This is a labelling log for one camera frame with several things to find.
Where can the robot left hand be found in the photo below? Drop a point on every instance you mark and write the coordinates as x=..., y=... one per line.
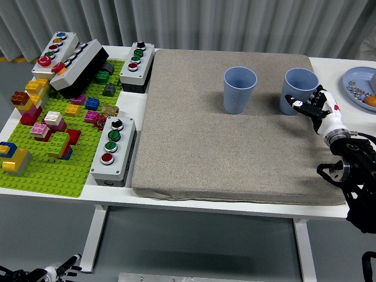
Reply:
x=51, y=271

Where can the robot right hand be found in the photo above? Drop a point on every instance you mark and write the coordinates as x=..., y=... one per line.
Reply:
x=330, y=120

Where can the blue ribbed plastic cup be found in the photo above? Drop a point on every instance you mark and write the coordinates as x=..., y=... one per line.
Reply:
x=236, y=97
x=296, y=88

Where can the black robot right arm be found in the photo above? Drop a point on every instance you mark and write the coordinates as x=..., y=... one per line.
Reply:
x=357, y=158

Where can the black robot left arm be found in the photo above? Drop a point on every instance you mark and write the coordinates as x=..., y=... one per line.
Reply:
x=17, y=276

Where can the orange fruit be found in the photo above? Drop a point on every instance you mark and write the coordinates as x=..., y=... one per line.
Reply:
x=371, y=101

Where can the light blue plate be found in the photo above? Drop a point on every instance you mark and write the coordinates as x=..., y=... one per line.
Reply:
x=359, y=75

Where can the white table leg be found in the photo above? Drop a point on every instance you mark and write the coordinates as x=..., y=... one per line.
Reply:
x=92, y=235
x=305, y=249

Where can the grey metal block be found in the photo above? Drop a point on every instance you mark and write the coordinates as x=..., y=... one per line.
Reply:
x=373, y=83

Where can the green toy brick baseplate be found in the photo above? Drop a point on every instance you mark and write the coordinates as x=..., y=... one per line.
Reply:
x=58, y=176

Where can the yellow and grey brick block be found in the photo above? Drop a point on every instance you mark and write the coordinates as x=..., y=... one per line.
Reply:
x=16, y=160

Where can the grey-brown fabric mat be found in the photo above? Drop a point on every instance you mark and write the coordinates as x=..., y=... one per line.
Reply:
x=205, y=147

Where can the green toy brick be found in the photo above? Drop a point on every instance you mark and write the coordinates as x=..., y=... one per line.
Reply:
x=102, y=76
x=58, y=142

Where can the blue toy brick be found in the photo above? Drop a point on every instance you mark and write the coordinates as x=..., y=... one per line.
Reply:
x=92, y=103
x=8, y=146

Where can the red toy brick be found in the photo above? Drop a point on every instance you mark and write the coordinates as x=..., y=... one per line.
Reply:
x=74, y=136
x=29, y=118

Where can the pink toy brick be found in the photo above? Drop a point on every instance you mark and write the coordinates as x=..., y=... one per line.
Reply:
x=39, y=129

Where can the grey four-button control box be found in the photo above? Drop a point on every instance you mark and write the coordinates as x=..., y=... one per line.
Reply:
x=144, y=63
x=123, y=147

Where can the magenta toy brick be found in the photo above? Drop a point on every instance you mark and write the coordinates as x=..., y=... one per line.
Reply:
x=78, y=99
x=91, y=116
x=58, y=127

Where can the white toy brick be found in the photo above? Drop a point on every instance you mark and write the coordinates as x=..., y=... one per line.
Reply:
x=53, y=117

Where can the red valve hand wheel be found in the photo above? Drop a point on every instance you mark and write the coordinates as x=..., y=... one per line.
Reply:
x=100, y=121

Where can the yellow toy brick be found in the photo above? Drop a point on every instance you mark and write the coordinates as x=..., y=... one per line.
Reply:
x=35, y=85
x=72, y=110

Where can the brass pipe fitting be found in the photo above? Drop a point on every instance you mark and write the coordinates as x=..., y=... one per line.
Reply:
x=110, y=110

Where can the grey pleated curtain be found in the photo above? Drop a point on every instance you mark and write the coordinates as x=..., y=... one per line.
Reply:
x=188, y=23

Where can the brown toy brick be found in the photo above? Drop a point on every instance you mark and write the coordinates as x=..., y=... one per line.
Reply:
x=20, y=97

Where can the dark grey sloped brick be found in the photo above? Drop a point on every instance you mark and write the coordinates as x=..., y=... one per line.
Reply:
x=109, y=89

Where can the long grey black control box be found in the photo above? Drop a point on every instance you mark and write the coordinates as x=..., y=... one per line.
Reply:
x=79, y=63

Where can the black curved toy brick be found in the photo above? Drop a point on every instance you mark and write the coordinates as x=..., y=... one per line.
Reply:
x=108, y=68

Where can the grey five-button control box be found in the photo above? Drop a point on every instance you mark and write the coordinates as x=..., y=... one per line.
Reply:
x=69, y=44

